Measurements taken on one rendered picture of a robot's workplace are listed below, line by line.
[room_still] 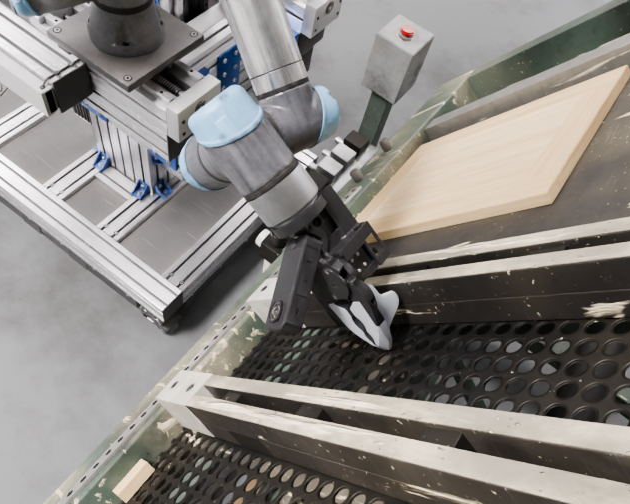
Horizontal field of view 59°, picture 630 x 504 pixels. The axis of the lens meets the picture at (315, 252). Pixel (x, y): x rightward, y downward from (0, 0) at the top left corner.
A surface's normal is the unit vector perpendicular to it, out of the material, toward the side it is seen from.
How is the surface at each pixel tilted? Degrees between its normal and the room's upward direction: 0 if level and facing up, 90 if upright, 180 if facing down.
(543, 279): 90
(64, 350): 0
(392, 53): 90
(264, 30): 47
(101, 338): 0
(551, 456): 90
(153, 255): 0
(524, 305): 90
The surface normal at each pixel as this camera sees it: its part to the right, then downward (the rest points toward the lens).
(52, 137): 0.17, -0.51
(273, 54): 0.11, 0.28
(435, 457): -0.59, -0.76
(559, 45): -0.58, 0.64
